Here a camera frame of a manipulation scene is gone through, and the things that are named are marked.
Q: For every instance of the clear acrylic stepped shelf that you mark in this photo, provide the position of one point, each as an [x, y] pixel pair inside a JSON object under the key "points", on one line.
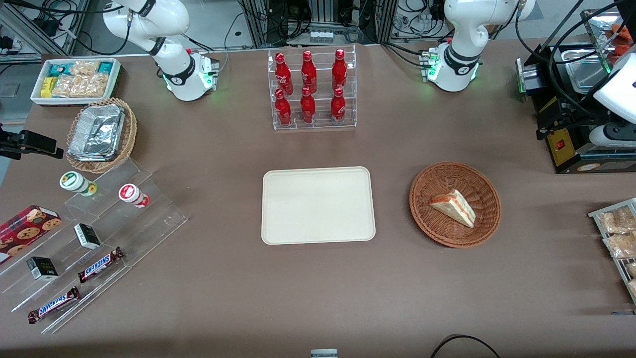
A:
{"points": [[149, 223]]}

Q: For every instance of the brown round wicker basket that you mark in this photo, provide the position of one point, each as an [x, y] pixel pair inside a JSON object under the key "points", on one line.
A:
{"points": [[449, 231]]}

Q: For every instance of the red-lidded white cup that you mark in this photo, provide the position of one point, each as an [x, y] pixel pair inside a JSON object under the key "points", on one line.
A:
{"points": [[131, 194]]}

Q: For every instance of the small grey device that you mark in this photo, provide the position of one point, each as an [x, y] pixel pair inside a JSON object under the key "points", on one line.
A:
{"points": [[324, 353]]}

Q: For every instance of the steel pan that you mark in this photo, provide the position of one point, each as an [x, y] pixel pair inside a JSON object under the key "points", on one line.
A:
{"points": [[584, 72]]}

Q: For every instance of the clear acrylic bottle rack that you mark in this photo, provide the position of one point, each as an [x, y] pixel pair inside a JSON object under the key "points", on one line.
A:
{"points": [[348, 122]]}

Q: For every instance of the white power strip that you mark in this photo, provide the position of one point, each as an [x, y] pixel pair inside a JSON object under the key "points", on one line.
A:
{"points": [[321, 37]]}

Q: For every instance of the green-lidded white cup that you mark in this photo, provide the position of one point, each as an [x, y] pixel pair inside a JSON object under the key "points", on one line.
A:
{"points": [[74, 182]]}

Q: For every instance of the black counter machine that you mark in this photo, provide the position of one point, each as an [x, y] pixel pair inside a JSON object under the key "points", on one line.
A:
{"points": [[571, 144]]}

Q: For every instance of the tray of packaged snacks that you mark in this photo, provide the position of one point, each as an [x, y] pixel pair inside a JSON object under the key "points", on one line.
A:
{"points": [[596, 213]]}

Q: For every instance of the teal snack pack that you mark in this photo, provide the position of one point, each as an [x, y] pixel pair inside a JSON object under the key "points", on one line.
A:
{"points": [[60, 69], [106, 67]]}

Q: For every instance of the triangle sandwich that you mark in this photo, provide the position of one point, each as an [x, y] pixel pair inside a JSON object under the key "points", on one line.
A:
{"points": [[454, 208]]}

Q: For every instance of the cream plastic tray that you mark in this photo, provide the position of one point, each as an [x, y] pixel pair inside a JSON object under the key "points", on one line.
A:
{"points": [[318, 206]]}

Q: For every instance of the aluminium frame stand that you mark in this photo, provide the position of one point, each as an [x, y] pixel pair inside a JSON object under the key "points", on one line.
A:
{"points": [[258, 22]]}

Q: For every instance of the yellow snack pack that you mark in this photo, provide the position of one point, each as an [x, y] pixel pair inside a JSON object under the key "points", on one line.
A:
{"points": [[48, 87]]}

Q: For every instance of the red cookie box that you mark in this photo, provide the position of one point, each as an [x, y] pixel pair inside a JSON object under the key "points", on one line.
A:
{"points": [[27, 231]]}

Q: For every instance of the brown Snickers bar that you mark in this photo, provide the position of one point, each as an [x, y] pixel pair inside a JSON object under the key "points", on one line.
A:
{"points": [[99, 265], [53, 305]]}

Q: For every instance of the aluminium foil container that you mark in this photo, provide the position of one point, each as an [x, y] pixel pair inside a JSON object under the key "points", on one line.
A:
{"points": [[97, 132]]}

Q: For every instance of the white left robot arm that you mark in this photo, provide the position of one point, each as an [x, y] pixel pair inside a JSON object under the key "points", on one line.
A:
{"points": [[459, 54]]}

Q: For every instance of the red cola bottle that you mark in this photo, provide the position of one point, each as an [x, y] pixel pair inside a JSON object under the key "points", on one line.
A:
{"points": [[339, 69], [282, 109], [308, 72], [338, 107], [283, 74], [307, 107]]}

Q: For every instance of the white rectangular snack bin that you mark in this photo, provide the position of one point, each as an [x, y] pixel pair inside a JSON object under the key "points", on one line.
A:
{"points": [[74, 101]]}

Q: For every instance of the small black box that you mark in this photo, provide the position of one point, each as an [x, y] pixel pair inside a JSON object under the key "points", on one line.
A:
{"points": [[42, 268], [87, 236]]}

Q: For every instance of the light oval wicker basket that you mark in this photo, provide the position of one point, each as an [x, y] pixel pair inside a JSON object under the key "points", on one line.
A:
{"points": [[128, 136]]}

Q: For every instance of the clear snack bag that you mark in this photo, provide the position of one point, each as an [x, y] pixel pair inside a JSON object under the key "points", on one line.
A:
{"points": [[616, 221], [621, 246], [632, 287], [631, 269]]}

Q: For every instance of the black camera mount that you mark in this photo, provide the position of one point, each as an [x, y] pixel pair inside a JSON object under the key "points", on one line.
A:
{"points": [[30, 143]]}

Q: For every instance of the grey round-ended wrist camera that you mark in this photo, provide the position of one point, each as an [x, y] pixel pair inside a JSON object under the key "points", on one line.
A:
{"points": [[613, 135]]}

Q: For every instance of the clear rice cracker pack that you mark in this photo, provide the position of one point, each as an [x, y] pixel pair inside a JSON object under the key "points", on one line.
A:
{"points": [[85, 67], [82, 86]]}

